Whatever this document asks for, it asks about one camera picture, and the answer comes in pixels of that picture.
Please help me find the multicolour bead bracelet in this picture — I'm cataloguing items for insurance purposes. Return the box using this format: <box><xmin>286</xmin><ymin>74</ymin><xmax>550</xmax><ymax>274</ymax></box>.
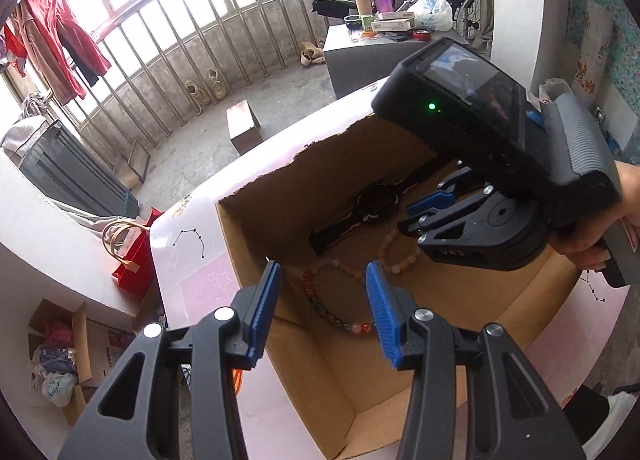
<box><xmin>300</xmin><ymin>260</ymin><xmax>377</xmax><ymax>336</ymax></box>

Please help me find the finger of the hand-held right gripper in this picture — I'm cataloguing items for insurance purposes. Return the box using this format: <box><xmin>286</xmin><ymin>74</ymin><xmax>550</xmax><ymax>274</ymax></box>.
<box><xmin>397</xmin><ymin>181</ymin><xmax>503</xmax><ymax>247</ymax></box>
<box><xmin>436</xmin><ymin>165</ymin><xmax>476</xmax><ymax>193</ymax></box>

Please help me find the white plastic bag blue print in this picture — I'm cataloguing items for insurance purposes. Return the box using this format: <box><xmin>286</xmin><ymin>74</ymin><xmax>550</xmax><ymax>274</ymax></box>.
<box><xmin>410</xmin><ymin>0</ymin><xmax>454</xmax><ymax>32</ymax></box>

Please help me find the cardboard box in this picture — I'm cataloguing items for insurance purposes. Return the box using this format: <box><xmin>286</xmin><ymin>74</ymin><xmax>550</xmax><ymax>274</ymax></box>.
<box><xmin>215</xmin><ymin>115</ymin><xmax>591</xmax><ymax>460</ymax></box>

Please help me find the person's right forearm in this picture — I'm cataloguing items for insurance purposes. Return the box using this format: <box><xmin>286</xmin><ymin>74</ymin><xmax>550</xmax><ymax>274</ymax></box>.
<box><xmin>616</xmin><ymin>159</ymin><xmax>640</xmax><ymax>198</ymax></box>

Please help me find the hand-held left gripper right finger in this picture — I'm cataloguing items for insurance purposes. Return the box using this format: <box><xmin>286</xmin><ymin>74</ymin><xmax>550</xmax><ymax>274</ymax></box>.
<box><xmin>365</xmin><ymin>260</ymin><xmax>586</xmax><ymax>460</ymax></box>

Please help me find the person's right hand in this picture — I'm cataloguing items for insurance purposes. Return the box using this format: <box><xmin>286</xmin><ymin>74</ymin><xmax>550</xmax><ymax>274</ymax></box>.
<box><xmin>550</xmin><ymin>190</ymin><xmax>640</xmax><ymax>271</ymax></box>

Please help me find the folded bedding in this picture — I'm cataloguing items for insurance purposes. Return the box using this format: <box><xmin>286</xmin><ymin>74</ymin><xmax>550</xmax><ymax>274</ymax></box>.
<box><xmin>0</xmin><ymin>92</ymin><xmax>51</xmax><ymax>161</ymax></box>

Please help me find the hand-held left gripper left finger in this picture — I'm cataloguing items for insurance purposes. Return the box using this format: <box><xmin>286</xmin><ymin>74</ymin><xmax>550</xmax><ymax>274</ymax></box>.
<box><xmin>57</xmin><ymin>260</ymin><xmax>282</xmax><ymax>460</ymax></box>

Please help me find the grey metal locker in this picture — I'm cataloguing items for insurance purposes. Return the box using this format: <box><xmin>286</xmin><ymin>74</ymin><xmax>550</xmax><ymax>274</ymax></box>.
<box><xmin>17</xmin><ymin>120</ymin><xmax>141</xmax><ymax>218</ymax></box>

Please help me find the pink bead bracelet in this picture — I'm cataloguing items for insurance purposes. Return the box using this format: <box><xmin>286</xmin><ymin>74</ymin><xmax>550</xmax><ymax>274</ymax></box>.
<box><xmin>372</xmin><ymin>232</ymin><xmax>425</xmax><ymax>277</ymax></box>

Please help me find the grey cabinet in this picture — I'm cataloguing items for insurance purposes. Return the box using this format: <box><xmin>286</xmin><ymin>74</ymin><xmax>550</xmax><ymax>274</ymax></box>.
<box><xmin>322</xmin><ymin>25</ymin><xmax>442</xmax><ymax>101</ymax></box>

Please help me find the small red hanging garment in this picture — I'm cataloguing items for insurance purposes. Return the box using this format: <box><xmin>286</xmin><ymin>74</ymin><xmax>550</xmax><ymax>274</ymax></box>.
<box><xmin>0</xmin><ymin>22</ymin><xmax>27</xmax><ymax>78</ymax></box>

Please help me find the small wooden stool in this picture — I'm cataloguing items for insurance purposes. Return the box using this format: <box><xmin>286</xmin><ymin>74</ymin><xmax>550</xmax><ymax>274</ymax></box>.
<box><xmin>226</xmin><ymin>100</ymin><xmax>263</xmax><ymax>156</ymax></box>

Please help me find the wrist watch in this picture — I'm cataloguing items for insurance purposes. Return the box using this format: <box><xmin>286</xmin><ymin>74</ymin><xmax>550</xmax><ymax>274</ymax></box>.
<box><xmin>309</xmin><ymin>175</ymin><xmax>436</xmax><ymax>256</ymax></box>

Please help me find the beige shoe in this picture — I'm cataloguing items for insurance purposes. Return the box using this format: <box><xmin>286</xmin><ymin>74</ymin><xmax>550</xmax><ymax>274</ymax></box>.
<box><xmin>184</xmin><ymin>80</ymin><xmax>209</xmax><ymax>109</ymax></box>
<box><xmin>207</xmin><ymin>69</ymin><xmax>231</xmax><ymax>101</ymax></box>

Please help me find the open cardboard carton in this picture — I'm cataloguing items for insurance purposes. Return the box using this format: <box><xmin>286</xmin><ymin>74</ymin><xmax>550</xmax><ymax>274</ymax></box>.
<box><xmin>27</xmin><ymin>300</ymin><xmax>138</xmax><ymax>428</ymax></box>

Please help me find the pink cloth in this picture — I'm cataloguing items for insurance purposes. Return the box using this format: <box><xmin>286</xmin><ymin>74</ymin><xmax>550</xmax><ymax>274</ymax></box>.
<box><xmin>42</xmin><ymin>320</ymin><xmax>76</xmax><ymax>352</ymax></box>

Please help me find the small knotted plastic bag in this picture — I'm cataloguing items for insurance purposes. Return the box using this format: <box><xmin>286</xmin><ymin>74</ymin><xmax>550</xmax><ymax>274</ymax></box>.
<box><xmin>32</xmin><ymin>370</ymin><xmax>79</xmax><ymax>408</ymax></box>

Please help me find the printed floral cloth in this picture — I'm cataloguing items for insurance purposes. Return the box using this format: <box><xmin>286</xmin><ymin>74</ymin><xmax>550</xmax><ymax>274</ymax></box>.
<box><xmin>565</xmin><ymin>0</ymin><xmax>640</xmax><ymax>161</ymax></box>

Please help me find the red gift bag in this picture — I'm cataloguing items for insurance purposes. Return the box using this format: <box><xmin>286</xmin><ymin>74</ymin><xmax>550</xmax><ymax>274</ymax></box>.
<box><xmin>102</xmin><ymin>207</ymin><xmax>164</xmax><ymax>296</ymax></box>

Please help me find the white flat box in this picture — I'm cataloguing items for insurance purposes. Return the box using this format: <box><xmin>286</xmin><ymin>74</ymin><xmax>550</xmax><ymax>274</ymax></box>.
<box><xmin>371</xmin><ymin>12</ymin><xmax>416</xmax><ymax>33</ymax></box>

